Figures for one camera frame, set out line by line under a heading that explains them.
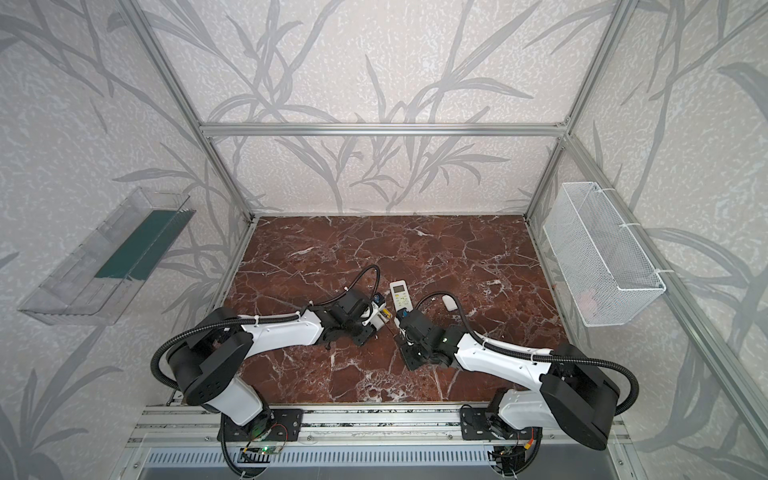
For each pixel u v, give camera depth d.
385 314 0.91
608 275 0.61
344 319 0.70
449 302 0.96
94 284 0.63
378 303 0.81
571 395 0.41
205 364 0.44
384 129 0.95
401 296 0.96
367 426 0.75
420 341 0.64
